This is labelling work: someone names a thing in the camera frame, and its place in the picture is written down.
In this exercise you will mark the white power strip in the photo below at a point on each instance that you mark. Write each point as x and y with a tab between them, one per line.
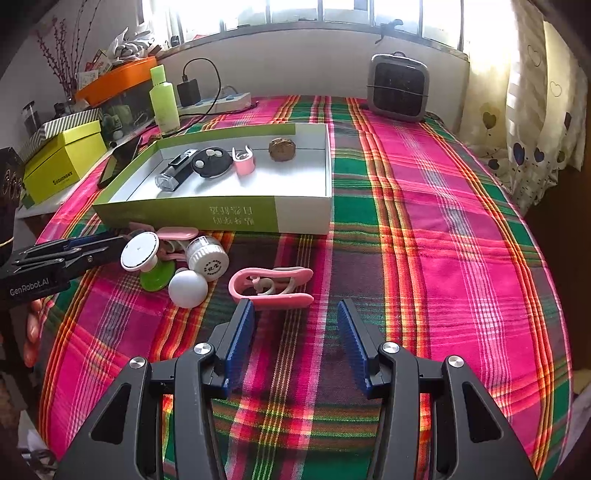
232	102

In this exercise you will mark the left hand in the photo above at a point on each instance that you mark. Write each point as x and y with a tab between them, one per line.
33	328

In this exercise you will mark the white knob hook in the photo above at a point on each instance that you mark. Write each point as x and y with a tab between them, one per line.
187	289

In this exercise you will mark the pink clip with green pad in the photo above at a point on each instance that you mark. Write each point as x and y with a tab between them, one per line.
173	240

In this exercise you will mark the black round disc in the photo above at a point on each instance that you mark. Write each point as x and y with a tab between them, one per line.
211	162

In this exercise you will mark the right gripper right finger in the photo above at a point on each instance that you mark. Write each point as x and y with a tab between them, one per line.
470	436

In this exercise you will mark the brown walnut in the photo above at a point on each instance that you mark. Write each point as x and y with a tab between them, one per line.
282	149

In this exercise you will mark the striped gift box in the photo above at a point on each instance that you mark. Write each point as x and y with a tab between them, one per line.
52	128

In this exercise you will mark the heart pattern curtain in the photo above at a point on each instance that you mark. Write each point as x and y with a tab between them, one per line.
526	99

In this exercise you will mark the black smartphone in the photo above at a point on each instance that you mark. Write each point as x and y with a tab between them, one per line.
119	159

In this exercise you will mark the grey mini heater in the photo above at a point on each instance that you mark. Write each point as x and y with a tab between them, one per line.
398	87

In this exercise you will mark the black charger plug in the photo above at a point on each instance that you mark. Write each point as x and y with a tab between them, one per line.
188	91

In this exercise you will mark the large pink clip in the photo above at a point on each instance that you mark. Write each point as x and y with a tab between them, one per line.
272	289

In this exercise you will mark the green lotion bottle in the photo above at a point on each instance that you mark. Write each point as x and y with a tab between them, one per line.
163	101

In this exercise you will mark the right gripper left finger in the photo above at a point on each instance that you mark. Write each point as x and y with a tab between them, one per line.
122	436

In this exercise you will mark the white disc green base holder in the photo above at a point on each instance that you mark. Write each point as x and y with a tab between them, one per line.
140	255

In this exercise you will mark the yellow box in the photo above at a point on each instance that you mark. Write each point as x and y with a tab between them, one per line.
63	161

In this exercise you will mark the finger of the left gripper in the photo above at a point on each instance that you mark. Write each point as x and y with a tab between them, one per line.
61	247
77	263

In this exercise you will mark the green white cardboard box tray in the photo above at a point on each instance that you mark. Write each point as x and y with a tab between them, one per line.
278	197

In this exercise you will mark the white ribbed round cap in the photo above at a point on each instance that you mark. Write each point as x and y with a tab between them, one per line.
206	257

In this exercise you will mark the red branch decoration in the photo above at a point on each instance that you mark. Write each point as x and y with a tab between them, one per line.
62	44

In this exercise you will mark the black cylindrical light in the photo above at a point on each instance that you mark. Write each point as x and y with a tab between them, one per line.
176	172

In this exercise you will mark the orange tray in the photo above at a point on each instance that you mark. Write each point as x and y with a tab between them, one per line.
116	81

